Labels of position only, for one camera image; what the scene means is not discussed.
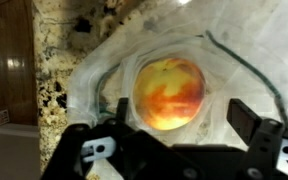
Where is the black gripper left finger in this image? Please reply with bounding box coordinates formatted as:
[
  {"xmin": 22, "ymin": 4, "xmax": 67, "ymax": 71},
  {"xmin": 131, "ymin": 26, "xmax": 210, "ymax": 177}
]
[{"xmin": 40, "ymin": 97, "xmax": 142, "ymax": 180}]

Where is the clear plastic produce bag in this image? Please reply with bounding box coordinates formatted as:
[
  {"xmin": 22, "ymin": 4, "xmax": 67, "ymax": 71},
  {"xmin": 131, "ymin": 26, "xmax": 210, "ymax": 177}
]
[{"xmin": 66, "ymin": 0, "xmax": 288, "ymax": 151}]

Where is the yellow red peach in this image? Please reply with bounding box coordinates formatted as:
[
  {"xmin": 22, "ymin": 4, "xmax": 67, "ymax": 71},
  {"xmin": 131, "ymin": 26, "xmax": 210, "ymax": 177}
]
[{"xmin": 133, "ymin": 58, "xmax": 207, "ymax": 131}]

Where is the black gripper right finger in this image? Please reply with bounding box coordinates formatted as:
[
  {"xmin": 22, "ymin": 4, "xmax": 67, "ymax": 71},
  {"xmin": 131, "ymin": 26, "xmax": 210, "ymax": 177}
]
[{"xmin": 226, "ymin": 98, "xmax": 288, "ymax": 180}]

